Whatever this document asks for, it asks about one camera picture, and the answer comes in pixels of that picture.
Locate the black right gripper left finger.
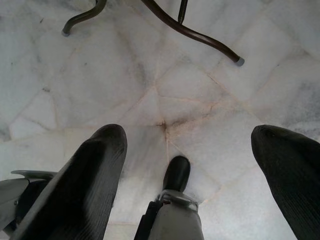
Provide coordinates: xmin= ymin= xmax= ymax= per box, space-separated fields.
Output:
xmin=9 ymin=124 xmax=128 ymax=240

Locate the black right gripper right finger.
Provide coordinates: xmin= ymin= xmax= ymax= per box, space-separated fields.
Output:
xmin=250 ymin=124 xmax=320 ymax=240

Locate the grey robot left leg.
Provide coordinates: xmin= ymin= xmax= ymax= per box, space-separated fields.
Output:
xmin=0 ymin=169 xmax=58 ymax=237

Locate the grey robot leg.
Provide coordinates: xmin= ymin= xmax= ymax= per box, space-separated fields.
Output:
xmin=136 ymin=189 xmax=201 ymax=240
xmin=0 ymin=169 xmax=58 ymax=237

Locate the grey robot right leg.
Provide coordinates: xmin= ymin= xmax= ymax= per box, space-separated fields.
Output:
xmin=136 ymin=189 xmax=201 ymax=240

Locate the black robot right foot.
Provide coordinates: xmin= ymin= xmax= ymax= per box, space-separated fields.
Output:
xmin=162 ymin=155 xmax=191 ymax=195

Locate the curved black metal table leg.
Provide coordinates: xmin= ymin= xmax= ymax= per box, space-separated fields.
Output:
xmin=141 ymin=0 xmax=245 ymax=67
xmin=61 ymin=0 xmax=108 ymax=38

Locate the straight black table brace rod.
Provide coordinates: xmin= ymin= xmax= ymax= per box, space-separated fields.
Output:
xmin=177 ymin=0 xmax=188 ymax=22

